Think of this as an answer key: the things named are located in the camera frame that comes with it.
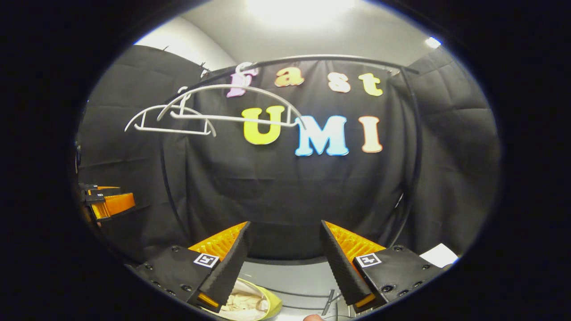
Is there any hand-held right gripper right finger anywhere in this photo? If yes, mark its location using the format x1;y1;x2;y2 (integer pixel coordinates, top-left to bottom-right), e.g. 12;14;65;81
319;220;443;313

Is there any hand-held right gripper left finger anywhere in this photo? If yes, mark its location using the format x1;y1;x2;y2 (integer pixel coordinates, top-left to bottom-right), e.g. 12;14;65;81
135;221;252;313

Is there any cream long sleeve shirt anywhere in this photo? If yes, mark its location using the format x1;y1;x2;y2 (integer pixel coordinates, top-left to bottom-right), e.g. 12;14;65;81
214;280;271;320

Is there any yellow rimmed laundry hamper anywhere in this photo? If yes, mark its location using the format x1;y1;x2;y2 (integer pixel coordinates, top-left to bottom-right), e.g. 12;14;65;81
203;277;283;321

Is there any white hanger with taped hook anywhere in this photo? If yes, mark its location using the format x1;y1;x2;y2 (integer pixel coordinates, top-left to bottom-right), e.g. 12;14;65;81
157;62;307;130

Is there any white plastic hanger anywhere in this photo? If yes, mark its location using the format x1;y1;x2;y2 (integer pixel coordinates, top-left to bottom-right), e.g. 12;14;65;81
124;86;217;137

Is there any black clothes rack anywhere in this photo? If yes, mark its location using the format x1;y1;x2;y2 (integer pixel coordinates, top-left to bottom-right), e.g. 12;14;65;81
159;54;423;316

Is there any black backdrop cloth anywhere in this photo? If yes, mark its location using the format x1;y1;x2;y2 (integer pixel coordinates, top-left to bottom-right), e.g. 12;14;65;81
76;45;502;263

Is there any white paper sheet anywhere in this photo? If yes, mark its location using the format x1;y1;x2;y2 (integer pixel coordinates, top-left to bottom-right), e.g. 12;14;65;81
419;243;459;268

